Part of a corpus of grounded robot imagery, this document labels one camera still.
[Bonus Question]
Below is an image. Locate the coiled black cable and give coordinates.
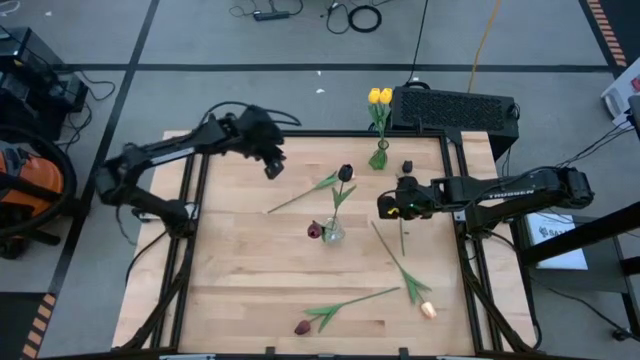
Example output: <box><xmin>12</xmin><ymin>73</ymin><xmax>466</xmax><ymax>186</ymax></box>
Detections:
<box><xmin>347</xmin><ymin>3</ymin><xmax>384</xmax><ymax>34</ymax></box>

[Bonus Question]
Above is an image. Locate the black power strip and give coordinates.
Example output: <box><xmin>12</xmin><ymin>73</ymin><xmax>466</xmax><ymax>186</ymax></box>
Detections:
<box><xmin>252</xmin><ymin>9</ymin><xmax>291</xmax><ymax>22</ymax></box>

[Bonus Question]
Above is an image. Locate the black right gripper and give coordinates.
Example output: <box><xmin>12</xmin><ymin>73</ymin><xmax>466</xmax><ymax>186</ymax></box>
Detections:
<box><xmin>377</xmin><ymin>174</ymin><xmax>445</xmax><ymax>221</ymax></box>

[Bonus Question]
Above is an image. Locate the dark red tulip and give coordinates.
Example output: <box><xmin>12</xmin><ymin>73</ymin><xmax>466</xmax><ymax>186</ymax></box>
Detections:
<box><xmin>398</xmin><ymin>159</ymin><xmax>415</xmax><ymax>258</ymax></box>
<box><xmin>306</xmin><ymin>221</ymin><xmax>334</xmax><ymax>241</ymax></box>
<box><xmin>293</xmin><ymin>286</ymin><xmax>402</xmax><ymax>337</ymax></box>
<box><xmin>329</xmin><ymin>163</ymin><xmax>358</xmax><ymax>231</ymax></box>

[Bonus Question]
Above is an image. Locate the black metal side stand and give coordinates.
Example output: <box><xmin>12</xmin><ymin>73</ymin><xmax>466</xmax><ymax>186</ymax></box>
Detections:
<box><xmin>514</xmin><ymin>199</ymin><xmax>640</xmax><ymax>341</ymax></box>

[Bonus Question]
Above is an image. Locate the white device box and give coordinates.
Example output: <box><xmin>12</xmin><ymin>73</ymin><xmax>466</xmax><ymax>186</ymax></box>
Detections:
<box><xmin>599</xmin><ymin>69</ymin><xmax>640</xmax><ymax>129</ymax></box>

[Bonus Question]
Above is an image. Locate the clear cut-glass vase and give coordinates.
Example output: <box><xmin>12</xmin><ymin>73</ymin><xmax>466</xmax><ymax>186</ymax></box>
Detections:
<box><xmin>322</xmin><ymin>217</ymin><xmax>346</xmax><ymax>246</ymax></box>

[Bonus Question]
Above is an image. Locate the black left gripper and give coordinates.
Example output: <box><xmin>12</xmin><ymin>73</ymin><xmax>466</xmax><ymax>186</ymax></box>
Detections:
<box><xmin>234</xmin><ymin>105</ymin><xmax>287</xmax><ymax>180</ymax></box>

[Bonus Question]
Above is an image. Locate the green glass vase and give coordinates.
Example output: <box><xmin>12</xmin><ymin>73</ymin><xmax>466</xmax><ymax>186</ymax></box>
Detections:
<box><xmin>368</xmin><ymin>138</ymin><xmax>390</xmax><ymax>171</ymax></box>

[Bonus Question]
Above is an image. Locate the black equipment stack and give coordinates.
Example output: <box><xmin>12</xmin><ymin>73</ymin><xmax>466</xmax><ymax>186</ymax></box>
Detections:
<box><xmin>0</xmin><ymin>25</ymin><xmax>90</xmax><ymax>144</ymax></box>

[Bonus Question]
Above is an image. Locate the black computer case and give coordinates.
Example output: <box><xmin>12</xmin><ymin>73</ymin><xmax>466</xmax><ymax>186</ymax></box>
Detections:
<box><xmin>391</xmin><ymin>84</ymin><xmax>521</xmax><ymax>162</ymax></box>

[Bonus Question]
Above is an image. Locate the pale peach tulip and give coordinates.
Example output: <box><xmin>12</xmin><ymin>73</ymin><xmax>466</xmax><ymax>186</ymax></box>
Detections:
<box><xmin>370</xmin><ymin>221</ymin><xmax>438</xmax><ymax>321</ymax></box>
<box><xmin>266</xmin><ymin>169</ymin><xmax>357</xmax><ymax>215</ymax></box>

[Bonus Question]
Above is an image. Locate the yellow power cable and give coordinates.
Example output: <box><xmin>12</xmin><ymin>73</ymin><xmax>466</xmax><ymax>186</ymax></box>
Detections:
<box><xmin>468</xmin><ymin>0</ymin><xmax>503</xmax><ymax>95</ymax></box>

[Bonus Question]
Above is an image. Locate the black power cable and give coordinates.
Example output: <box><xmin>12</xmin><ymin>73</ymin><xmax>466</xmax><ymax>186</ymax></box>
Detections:
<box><xmin>407</xmin><ymin>0</ymin><xmax>430</xmax><ymax>85</ymax></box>

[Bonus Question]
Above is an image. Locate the orange shop vacuum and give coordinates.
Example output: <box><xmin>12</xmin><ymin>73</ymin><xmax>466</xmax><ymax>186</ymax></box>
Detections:
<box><xmin>0</xmin><ymin>124</ymin><xmax>80</xmax><ymax>261</ymax></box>

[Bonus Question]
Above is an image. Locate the black aluminium table frame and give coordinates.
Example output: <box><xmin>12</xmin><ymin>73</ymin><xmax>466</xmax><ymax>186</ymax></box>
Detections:
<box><xmin>119</xmin><ymin>112</ymin><xmax>539</xmax><ymax>354</ymax></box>

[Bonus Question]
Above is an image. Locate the white booklet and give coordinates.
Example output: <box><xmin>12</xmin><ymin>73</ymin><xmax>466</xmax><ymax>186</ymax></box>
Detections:
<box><xmin>524</xmin><ymin>212</ymin><xmax>590</xmax><ymax>271</ymax></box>

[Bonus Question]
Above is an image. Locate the yellow tulip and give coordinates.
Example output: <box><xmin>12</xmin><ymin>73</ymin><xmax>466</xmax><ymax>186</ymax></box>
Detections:
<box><xmin>379</xmin><ymin>87</ymin><xmax>394</xmax><ymax>151</ymax></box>
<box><xmin>367</xmin><ymin>88</ymin><xmax>385</xmax><ymax>151</ymax></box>

